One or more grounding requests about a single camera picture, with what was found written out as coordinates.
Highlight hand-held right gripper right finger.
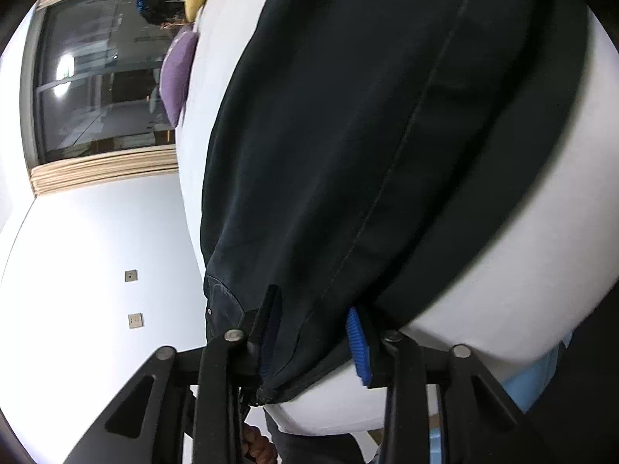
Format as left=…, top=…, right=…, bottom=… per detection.
left=345, top=307, right=552, bottom=464

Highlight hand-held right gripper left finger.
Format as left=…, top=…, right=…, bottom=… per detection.
left=63, top=284, right=282, bottom=464

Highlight dark navy pants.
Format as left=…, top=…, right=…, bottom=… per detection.
left=200, top=0, right=588, bottom=407

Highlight person's left hand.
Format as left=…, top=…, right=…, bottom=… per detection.
left=242, top=424, right=279, bottom=464

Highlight dark grey cloth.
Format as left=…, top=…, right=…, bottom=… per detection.
left=263, top=408, right=366, bottom=464

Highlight light blue cloth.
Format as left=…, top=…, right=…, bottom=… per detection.
left=502, top=341, right=576, bottom=413

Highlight wooden framed window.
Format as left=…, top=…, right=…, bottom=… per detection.
left=19, top=0, right=194, bottom=196

